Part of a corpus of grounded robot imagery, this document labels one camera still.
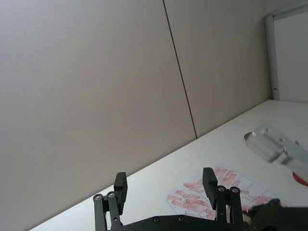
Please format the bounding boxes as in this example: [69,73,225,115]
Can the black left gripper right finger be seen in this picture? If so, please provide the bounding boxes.
[203,167,243,224]

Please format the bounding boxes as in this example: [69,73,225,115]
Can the white framed panel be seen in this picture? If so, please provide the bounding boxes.
[264,4,308,104]

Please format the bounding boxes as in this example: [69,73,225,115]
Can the black rough-edged object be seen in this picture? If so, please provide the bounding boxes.
[243,198,308,231]

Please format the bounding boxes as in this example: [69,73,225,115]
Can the paper sheet with red marks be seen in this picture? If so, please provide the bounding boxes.
[166,166,293,220]

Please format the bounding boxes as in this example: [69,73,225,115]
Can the red round object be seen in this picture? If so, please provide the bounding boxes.
[292,171,308,187]

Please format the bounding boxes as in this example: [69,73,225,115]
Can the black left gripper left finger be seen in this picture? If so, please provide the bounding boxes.
[93,172,128,231]

